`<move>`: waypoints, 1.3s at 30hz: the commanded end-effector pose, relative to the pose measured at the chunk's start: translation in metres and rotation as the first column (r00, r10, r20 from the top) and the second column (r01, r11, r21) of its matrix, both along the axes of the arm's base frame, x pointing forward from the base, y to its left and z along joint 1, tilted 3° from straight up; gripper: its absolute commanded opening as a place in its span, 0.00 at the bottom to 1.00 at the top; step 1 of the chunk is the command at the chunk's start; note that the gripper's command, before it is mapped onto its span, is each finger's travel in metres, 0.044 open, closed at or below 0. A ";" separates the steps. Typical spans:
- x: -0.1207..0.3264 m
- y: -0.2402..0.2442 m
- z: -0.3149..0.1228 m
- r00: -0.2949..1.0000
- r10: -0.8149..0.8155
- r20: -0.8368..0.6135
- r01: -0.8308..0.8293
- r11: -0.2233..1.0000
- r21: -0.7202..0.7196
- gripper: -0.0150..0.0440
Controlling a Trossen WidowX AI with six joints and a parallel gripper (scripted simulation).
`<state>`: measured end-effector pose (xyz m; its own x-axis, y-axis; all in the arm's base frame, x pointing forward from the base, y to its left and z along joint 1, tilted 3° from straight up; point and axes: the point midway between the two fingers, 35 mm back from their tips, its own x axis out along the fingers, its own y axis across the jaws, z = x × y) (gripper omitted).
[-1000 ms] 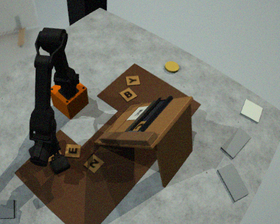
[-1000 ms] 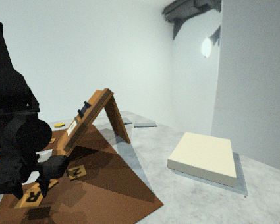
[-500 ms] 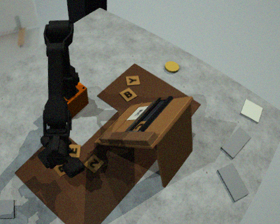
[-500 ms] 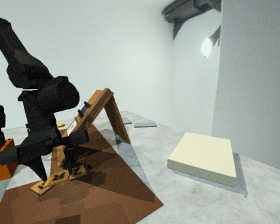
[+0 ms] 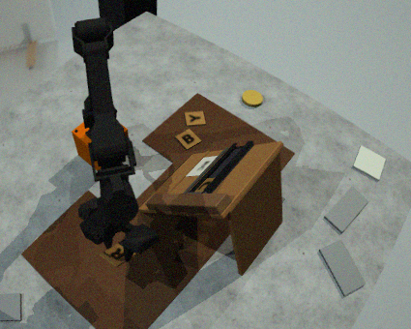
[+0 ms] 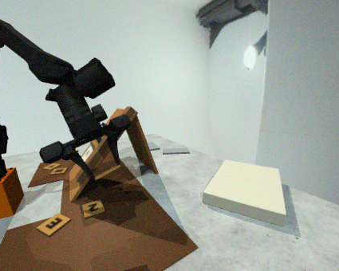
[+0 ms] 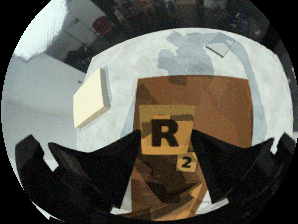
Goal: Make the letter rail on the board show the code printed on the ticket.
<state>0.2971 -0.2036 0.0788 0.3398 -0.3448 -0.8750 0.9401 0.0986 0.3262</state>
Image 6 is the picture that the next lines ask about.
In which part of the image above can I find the grey flat rectangular tile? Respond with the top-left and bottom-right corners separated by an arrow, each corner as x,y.
163,148 -> 190,155
148,142 -> 160,151

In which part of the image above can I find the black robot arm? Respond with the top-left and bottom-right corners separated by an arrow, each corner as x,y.
0,19 -> 115,178

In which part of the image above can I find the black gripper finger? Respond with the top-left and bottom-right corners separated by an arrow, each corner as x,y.
107,130 -> 121,165
61,150 -> 95,180

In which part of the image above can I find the white paper ticket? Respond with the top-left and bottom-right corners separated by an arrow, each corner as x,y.
82,146 -> 93,161

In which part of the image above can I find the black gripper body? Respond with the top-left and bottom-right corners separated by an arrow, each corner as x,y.
39,103 -> 131,163

